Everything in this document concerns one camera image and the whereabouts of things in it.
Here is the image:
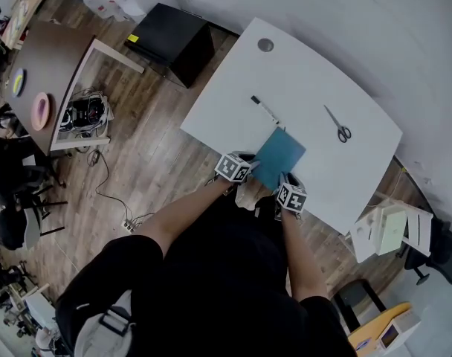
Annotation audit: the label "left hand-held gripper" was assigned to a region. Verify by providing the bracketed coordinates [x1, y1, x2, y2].
[213, 150, 262, 184]

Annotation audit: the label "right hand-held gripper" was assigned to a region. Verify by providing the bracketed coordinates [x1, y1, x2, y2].
[275, 171, 309, 213]

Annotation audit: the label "blue notebook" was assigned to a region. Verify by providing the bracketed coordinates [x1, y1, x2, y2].
[250, 126, 307, 192]

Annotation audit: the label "black marker pen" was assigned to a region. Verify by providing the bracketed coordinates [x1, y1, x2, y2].
[250, 94, 281, 125]

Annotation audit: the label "black-handled scissors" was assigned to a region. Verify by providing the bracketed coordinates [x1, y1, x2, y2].
[323, 104, 352, 144]

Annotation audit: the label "person's left forearm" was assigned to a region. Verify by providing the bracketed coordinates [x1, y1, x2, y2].
[131, 176, 234, 254]

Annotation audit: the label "person's right forearm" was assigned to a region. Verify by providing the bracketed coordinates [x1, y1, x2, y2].
[281, 208, 329, 303]

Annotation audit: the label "white rectangular table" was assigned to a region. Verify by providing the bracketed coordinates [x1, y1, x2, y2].
[179, 16, 404, 236]

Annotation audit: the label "black office chair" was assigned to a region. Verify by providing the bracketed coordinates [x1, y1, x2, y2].
[404, 216, 452, 286]
[0, 135, 69, 252]

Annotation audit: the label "white foam packaging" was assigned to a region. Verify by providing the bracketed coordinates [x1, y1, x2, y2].
[350, 206, 383, 263]

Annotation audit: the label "pale green box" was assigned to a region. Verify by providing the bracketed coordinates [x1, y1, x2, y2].
[374, 210, 407, 256]

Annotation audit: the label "person's black clothing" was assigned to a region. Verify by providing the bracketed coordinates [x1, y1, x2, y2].
[54, 195, 361, 357]

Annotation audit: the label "white wooden chair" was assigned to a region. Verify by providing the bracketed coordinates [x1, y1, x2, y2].
[344, 193, 434, 263]

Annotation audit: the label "black cabinet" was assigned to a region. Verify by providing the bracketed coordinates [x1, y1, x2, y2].
[123, 2, 216, 89]

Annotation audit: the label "orange round table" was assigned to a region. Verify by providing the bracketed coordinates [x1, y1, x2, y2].
[346, 302, 413, 357]

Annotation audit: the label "white box-shaped device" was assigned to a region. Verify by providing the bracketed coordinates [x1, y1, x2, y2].
[374, 310, 422, 353]

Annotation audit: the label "clear empty water jugs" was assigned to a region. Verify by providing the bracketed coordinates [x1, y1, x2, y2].
[77, 0, 145, 22]

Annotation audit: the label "pink plate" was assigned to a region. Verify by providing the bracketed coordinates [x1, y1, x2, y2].
[30, 91, 51, 132]

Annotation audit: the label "grey bag with black buckle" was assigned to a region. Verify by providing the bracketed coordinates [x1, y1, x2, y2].
[75, 290, 138, 357]

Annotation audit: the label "brown table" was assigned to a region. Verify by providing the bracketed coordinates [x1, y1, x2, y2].
[2, 20, 146, 158]

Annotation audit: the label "blue yellow plate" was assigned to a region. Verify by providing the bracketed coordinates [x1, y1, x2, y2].
[10, 68, 28, 97]

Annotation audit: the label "light wooden table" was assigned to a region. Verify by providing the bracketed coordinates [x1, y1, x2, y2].
[1, 0, 59, 50]

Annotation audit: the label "black floor cable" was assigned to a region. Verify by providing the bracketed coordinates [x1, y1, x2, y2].
[86, 149, 156, 234]

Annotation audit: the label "bundle of cables and devices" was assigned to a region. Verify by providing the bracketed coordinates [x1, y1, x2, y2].
[58, 87, 115, 141]

